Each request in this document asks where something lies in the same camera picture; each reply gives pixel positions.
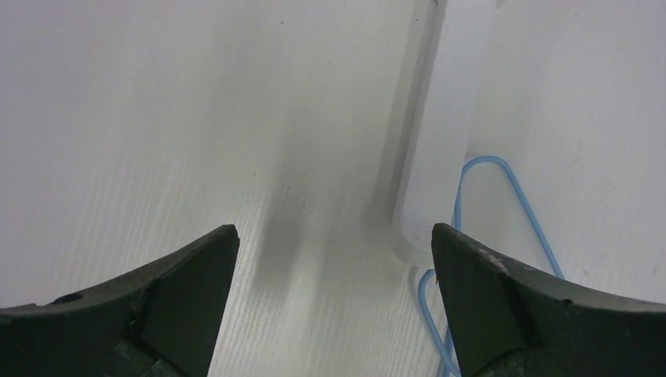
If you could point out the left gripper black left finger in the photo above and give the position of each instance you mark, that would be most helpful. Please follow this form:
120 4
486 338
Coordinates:
161 319

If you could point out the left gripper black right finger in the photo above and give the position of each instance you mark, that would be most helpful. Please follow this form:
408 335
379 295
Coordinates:
510 319

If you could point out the left grey rack pole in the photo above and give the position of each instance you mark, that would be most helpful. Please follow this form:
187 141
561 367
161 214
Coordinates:
431 119

